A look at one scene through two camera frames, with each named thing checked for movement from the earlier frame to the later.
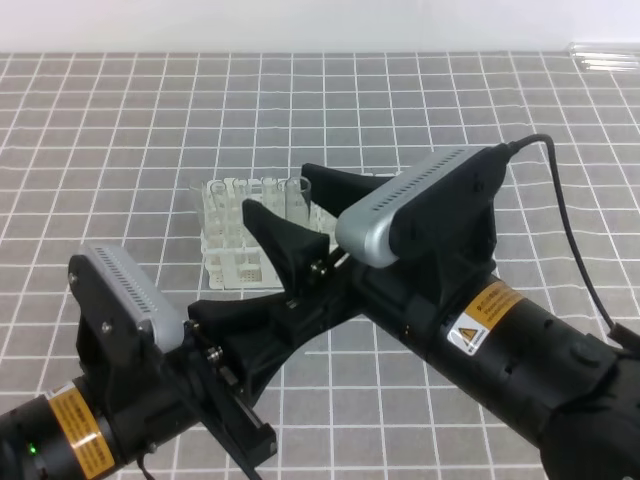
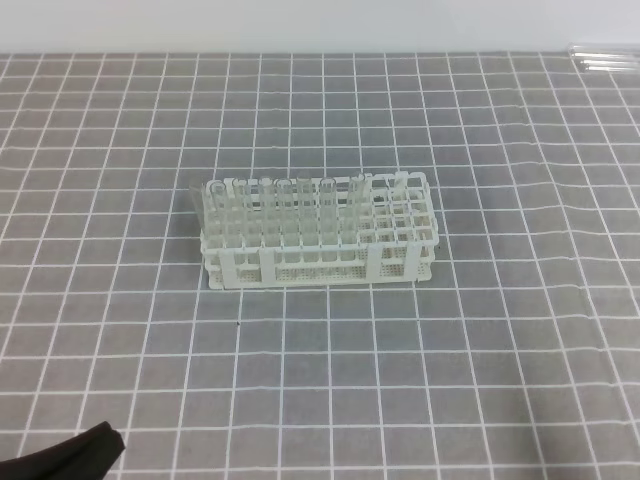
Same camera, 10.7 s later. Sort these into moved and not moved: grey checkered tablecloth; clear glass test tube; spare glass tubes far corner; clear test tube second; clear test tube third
Moved: clear glass test tube
Not moved: clear test tube third; grey checkered tablecloth; clear test tube second; spare glass tubes far corner
